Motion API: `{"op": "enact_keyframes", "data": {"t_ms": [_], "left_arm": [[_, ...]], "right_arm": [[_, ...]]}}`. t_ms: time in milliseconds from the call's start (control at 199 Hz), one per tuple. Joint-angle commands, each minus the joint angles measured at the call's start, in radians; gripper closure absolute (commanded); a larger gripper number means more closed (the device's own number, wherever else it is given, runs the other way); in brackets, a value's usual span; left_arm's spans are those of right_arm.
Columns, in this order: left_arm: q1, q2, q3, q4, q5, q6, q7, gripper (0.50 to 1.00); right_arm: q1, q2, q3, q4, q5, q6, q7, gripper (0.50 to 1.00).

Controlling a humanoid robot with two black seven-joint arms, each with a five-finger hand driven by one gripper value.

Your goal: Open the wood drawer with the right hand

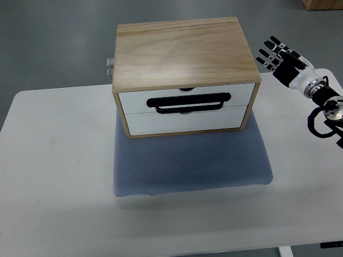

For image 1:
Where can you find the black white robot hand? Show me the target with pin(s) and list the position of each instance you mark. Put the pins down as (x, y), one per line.
(290, 68)

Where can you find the white drawer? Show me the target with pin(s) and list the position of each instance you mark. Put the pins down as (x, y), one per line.
(154, 123)
(135, 102)

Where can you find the black drawer handle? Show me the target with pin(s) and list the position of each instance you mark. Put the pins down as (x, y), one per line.
(188, 103)

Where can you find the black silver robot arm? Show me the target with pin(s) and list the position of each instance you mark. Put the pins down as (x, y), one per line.
(330, 104)

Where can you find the wooden drawer cabinet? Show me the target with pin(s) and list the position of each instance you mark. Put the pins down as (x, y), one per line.
(182, 55)

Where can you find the wooden box in corner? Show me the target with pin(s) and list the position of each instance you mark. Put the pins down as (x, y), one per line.
(322, 5)

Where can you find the blue mesh cushion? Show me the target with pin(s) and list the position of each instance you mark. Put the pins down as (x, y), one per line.
(192, 162)

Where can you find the black table control panel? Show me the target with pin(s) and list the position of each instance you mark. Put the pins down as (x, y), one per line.
(334, 244)

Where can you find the white table leg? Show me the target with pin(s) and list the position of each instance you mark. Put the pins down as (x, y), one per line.
(285, 251)

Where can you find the metal clamp behind cabinet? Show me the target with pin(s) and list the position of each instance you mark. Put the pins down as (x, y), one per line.
(110, 67)

